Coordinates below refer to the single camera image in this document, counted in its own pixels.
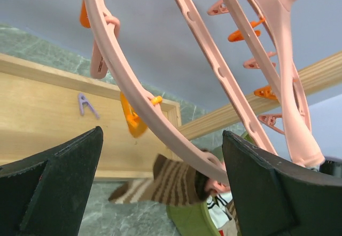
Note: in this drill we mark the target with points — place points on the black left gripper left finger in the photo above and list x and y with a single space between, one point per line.
47 193

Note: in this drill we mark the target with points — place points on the brown striped sock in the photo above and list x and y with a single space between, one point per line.
174 183
232 211

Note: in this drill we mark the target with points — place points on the green plastic bin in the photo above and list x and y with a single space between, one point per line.
195 219

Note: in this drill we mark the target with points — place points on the orange plastic clip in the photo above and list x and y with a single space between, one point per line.
136 125

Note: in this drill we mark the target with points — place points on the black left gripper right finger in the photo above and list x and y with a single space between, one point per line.
274 196

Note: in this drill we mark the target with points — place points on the wooden hanger rack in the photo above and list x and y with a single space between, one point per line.
42 107

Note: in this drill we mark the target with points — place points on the white black sock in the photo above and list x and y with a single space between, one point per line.
217 208

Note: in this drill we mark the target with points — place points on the pink plastic clip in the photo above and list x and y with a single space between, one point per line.
209 187

